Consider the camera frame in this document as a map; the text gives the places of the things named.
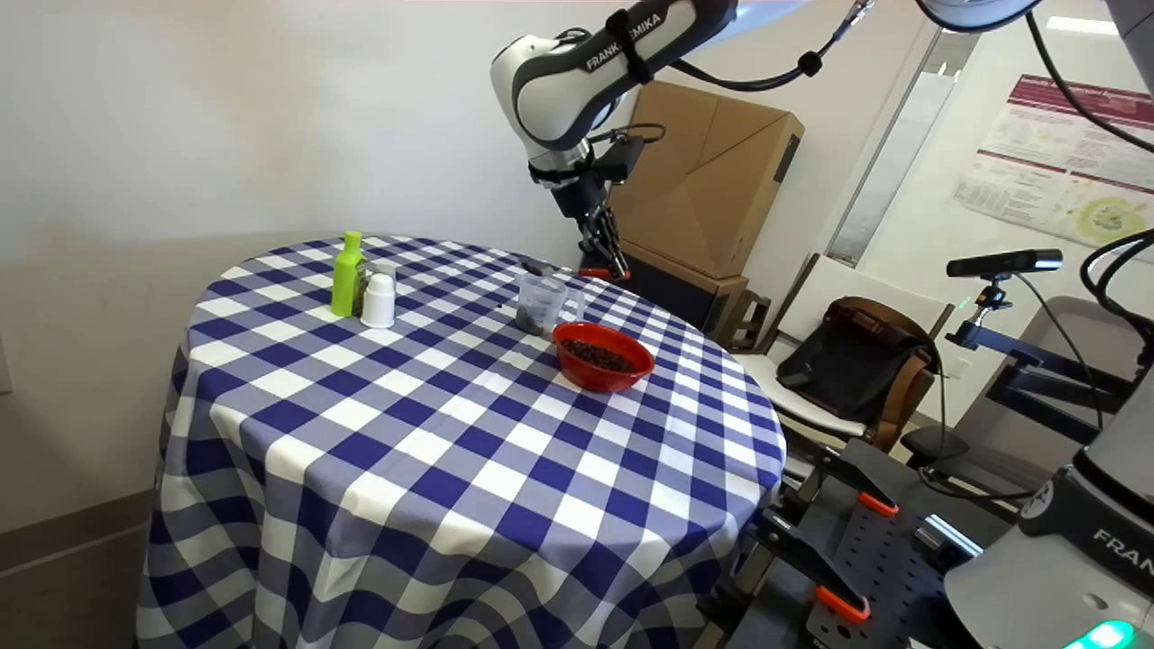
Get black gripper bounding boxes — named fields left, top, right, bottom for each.
left=553, top=167, right=636, bottom=280

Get clear plastic cup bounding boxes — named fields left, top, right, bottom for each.
left=514, top=271, right=589, bottom=340

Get dark beans in bowl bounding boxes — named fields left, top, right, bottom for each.
left=566, top=340, right=642, bottom=375

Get red bowl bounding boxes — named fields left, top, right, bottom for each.
left=547, top=320, right=660, bottom=398

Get black box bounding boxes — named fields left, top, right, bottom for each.
left=577, top=231, right=751, bottom=340

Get large cardboard box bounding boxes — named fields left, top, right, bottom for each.
left=597, top=75, right=806, bottom=289

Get dark wooden stool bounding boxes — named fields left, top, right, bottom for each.
left=705, top=280, right=783, bottom=355

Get white chair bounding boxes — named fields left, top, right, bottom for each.
left=731, top=250, right=965, bottom=457

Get grey shaker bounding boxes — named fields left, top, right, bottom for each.
left=359, top=255, right=402, bottom=291

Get white bottle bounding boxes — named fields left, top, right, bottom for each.
left=359, top=271, right=399, bottom=337

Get green bottle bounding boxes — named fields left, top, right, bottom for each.
left=328, top=227, right=366, bottom=324

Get brown bag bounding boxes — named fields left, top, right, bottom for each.
left=775, top=295, right=945, bottom=457

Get blue white checkered tablecloth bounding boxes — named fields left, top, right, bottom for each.
left=134, top=231, right=789, bottom=649

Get black perforated mounting table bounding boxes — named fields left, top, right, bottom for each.
left=719, top=437, right=1040, bottom=649

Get grey metal wall rail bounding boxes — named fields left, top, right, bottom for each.
left=826, top=22, right=1001, bottom=271

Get black clamp with orange handle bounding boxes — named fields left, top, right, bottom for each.
left=787, top=446, right=906, bottom=522
left=753, top=510, right=876, bottom=632

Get black camera stand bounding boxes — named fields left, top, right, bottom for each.
left=902, top=273, right=1140, bottom=471

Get black stereo camera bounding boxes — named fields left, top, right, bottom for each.
left=941, top=247, right=1067, bottom=280

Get wall poster with maroon header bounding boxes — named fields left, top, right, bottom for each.
left=952, top=68, right=1154, bottom=260

